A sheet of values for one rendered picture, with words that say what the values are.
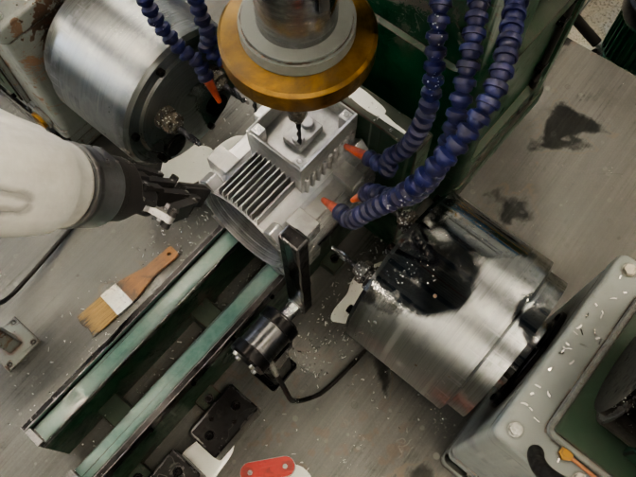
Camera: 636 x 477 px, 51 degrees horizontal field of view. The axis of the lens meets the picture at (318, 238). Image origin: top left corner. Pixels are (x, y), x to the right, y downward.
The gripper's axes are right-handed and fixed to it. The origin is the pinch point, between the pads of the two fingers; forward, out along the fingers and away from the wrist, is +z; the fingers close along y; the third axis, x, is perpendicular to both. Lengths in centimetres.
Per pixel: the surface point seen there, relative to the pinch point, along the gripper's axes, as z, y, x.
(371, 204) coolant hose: -13.6, -24.9, -15.7
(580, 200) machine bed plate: 53, -42, -31
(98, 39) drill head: -0.3, 25.1, -9.6
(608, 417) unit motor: -11, -56, -13
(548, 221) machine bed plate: 49, -40, -24
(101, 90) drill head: 0.4, 20.9, -3.8
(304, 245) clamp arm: -12.1, -21.0, -7.4
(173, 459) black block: 7.2, -17.7, 36.5
